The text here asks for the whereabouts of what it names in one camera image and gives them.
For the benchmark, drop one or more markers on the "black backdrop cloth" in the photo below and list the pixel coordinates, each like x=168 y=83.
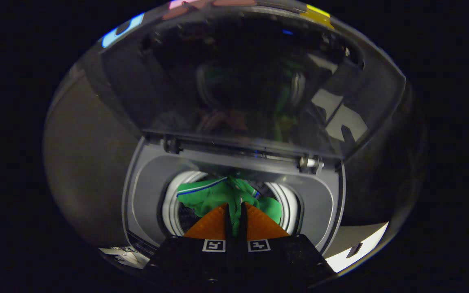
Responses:
x=381 y=183

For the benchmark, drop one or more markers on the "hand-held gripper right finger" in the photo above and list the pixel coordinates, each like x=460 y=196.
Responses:
x=279 y=256

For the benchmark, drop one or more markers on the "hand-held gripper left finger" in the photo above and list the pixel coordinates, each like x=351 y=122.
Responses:
x=193 y=256

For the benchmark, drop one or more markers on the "green polo shirt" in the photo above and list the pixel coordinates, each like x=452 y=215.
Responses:
x=210 y=197

